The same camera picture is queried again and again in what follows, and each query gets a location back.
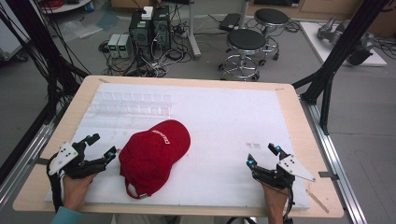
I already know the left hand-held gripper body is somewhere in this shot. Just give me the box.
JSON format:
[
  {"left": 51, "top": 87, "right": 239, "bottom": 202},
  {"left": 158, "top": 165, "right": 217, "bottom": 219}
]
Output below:
[{"left": 48, "top": 141, "right": 107, "bottom": 180}]

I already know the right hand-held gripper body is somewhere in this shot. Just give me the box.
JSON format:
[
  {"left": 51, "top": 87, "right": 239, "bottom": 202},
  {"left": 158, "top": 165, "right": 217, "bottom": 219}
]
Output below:
[{"left": 252, "top": 154, "right": 317, "bottom": 190}]

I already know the red baseball cap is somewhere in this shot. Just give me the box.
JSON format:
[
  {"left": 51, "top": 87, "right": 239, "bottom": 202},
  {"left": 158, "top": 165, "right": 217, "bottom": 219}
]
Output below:
[{"left": 118, "top": 119, "right": 191, "bottom": 200}]

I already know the person's left hand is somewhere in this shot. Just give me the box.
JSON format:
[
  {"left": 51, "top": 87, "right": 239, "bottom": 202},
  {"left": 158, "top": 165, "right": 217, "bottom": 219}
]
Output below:
[{"left": 61, "top": 173, "right": 98, "bottom": 213}]

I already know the person's right hand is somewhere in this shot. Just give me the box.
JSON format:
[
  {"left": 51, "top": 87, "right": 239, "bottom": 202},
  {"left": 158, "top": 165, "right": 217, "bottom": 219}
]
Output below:
[{"left": 262, "top": 181, "right": 290, "bottom": 218}]

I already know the wooden table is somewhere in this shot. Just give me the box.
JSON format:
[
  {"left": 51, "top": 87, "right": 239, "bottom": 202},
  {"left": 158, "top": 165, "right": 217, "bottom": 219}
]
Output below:
[{"left": 12, "top": 75, "right": 345, "bottom": 218}]

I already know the thin wooden stick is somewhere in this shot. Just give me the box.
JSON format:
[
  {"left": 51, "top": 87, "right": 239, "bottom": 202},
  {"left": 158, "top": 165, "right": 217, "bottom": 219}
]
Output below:
[{"left": 304, "top": 188, "right": 331, "bottom": 215}]

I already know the white foam board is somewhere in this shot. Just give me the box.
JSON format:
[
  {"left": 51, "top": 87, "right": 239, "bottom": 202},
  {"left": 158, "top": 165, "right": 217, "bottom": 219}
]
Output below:
[{"left": 46, "top": 82, "right": 311, "bottom": 210}]

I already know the clear plastic tray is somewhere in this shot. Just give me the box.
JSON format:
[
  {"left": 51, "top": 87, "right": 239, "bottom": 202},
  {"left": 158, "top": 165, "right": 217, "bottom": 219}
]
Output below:
[{"left": 92, "top": 90, "right": 173, "bottom": 119}]

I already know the grey power supply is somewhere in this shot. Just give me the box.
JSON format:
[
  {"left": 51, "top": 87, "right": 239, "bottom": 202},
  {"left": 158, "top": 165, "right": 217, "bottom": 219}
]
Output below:
[
  {"left": 106, "top": 33, "right": 122, "bottom": 59},
  {"left": 117, "top": 34, "right": 134, "bottom": 60}
]

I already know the clear plastic sheet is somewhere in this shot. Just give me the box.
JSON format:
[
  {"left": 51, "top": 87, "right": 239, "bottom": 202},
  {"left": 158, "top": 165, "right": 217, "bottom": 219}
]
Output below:
[{"left": 58, "top": 18, "right": 105, "bottom": 41}]

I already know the black round stool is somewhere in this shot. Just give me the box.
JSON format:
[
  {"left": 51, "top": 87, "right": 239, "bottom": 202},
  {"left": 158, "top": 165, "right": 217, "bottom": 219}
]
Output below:
[
  {"left": 219, "top": 28, "right": 268, "bottom": 82},
  {"left": 253, "top": 7, "right": 290, "bottom": 67}
]

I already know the white floor board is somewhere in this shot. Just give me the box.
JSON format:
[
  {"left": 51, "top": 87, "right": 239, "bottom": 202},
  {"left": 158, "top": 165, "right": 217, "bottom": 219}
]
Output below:
[{"left": 299, "top": 21, "right": 389, "bottom": 68}]

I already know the black computer tower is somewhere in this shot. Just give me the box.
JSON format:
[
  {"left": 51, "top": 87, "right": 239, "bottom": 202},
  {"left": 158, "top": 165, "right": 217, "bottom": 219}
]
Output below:
[
  {"left": 151, "top": 5, "right": 173, "bottom": 52},
  {"left": 128, "top": 10, "right": 154, "bottom": 62}
]

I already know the grey robot device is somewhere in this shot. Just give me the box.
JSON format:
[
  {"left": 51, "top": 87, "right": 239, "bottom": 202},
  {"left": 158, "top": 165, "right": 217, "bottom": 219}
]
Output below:
[{"left": 317, "top": 16, "right": 375, "bottom": 66}]

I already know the white panel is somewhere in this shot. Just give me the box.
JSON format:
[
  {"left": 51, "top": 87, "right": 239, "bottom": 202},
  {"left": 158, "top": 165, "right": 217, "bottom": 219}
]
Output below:
[{"left": 0, "top": 0, "right": 31, "bottom": 62}]

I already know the round white table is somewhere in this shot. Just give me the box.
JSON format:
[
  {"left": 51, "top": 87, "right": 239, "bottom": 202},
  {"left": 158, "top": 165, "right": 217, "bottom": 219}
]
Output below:
[{"left": 39, "top": 0, "right": 95, "bottom": 15}]

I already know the black flat case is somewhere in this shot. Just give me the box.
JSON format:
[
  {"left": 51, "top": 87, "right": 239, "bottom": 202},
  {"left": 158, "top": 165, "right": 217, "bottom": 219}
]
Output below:
[{"left": 218, "top": 12, "right": 243, "bottom": 33}]

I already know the white box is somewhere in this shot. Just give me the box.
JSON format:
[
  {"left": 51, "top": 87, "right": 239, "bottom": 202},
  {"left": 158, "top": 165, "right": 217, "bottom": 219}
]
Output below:
[{"left": 141, "top": 6, "right": 155, "bottom": 21}]

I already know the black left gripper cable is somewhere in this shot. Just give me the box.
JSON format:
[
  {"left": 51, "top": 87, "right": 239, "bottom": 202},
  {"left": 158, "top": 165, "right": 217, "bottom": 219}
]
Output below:
[{"left": 46, "top": 161, "right": 65, "bottom": 215}]

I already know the aluminium rail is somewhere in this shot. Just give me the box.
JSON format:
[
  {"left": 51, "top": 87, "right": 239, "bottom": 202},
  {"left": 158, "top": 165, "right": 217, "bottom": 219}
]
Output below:
[
  {"left": 0, "top": 120, "right": 58, "bottom": 208},
  {"left": 299, "top": 98, "right": 369, "bottom": 224}
]

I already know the black metal frame with cables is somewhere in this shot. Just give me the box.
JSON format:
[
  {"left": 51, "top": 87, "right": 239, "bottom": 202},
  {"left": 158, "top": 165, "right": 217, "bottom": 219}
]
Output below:
[{"left": 0, "top": 0, "right": 92, "bottom": 185}]

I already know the tangle of floor cables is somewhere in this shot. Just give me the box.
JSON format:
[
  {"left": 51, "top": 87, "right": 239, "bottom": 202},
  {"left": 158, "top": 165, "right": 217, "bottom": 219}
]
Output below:
[{"left": 98, "top": 40, "right": 192, "bottom": 78}]

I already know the grey metal post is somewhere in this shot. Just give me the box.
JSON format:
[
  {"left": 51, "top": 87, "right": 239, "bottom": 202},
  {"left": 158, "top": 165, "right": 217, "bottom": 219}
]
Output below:
[
  {"left": 186, "top": 0, "right": 203, "bottom": 61},
  {"left": 238, "top": 0, "right": 252, "bottom": 31}
]

